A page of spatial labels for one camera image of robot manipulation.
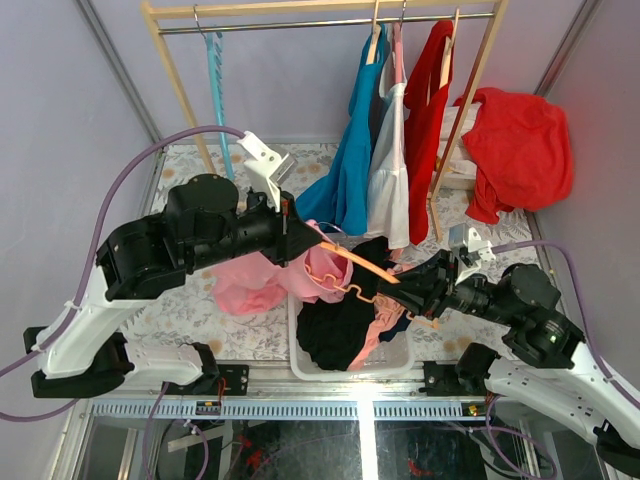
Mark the teal t shirt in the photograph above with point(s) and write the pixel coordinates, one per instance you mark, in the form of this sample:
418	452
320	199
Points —
340	197

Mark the pink hanger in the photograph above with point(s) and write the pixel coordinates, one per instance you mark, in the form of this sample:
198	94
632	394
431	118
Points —
398	47

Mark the orange hanger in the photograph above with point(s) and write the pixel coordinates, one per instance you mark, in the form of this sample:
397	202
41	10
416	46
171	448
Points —
360	260

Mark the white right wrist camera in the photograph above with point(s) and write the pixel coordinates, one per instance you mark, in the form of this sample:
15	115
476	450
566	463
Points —
469	249

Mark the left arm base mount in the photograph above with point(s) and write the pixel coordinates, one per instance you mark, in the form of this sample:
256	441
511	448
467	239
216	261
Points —
233	379

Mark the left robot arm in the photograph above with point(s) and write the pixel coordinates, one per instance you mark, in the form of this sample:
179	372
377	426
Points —
199	227

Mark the cream wooden hanger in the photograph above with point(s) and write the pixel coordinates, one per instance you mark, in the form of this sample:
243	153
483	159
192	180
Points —
375	34

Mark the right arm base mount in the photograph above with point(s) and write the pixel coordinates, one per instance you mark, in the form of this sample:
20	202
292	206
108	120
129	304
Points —
443	380

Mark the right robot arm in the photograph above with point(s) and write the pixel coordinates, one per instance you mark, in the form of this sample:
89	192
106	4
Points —
559	374

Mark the red cloth pile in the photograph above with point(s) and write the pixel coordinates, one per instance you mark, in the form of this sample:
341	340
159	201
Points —
520	144

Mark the pink t shirt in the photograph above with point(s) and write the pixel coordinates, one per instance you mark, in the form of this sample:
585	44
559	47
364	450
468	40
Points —
252	284

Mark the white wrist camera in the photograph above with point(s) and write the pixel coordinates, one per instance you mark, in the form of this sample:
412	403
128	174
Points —
469	249
266	168

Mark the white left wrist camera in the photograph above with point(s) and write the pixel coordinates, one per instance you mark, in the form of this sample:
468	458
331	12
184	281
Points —
266	168

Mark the white t shirt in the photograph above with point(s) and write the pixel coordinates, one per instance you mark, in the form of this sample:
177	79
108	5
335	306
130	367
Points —
388	189

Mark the red hanging t shirt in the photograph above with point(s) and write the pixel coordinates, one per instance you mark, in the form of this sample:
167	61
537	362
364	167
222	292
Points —
426	96

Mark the black garment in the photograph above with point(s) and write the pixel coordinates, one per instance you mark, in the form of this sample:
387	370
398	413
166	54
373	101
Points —
333	334

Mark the peach garment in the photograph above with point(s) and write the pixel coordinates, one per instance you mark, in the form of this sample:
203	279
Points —
390	319

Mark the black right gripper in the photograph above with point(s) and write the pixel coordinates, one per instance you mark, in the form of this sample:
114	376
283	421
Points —
426	290

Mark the wooden hanger right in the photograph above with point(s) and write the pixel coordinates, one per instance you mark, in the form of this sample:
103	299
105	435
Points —
448	52

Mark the white laundry basket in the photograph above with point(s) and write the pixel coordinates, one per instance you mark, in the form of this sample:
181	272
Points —
387	359

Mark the light blue hanger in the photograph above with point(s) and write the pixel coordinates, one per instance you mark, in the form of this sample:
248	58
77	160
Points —
213	43

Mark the floral mat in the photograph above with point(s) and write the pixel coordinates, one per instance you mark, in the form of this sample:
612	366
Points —
190	314

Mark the white folded cloth stack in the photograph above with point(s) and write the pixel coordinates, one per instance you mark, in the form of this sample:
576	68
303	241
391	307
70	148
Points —
461	162

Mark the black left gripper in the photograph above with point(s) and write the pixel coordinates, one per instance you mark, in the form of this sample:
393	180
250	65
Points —
292	235

